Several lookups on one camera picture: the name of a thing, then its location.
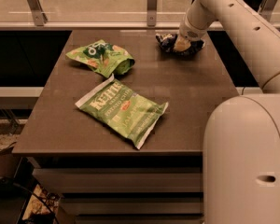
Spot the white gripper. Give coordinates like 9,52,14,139
174,14,214,52

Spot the left metal railing post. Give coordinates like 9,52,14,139
27,0,48,26

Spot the right metal railing post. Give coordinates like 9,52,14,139
259,0,277,21

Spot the green crumpled snack bag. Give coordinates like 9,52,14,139
66,39,135,78

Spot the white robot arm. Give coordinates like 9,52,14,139
175,0,280,224

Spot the black device lower left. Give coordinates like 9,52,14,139
0,175,60,224

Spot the grey drawer cabinet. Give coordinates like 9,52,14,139
13,31,237,224

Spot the middle metal railing post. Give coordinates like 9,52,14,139
147,0,158,26

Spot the green Kettle jalapeno chip bag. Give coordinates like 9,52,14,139
76,76,169,149

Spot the blue chip bag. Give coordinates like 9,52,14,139
156,34,205,56

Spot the metal railing post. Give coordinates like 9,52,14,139
27,0,48,26
147,0,158,26
259,0,277,21

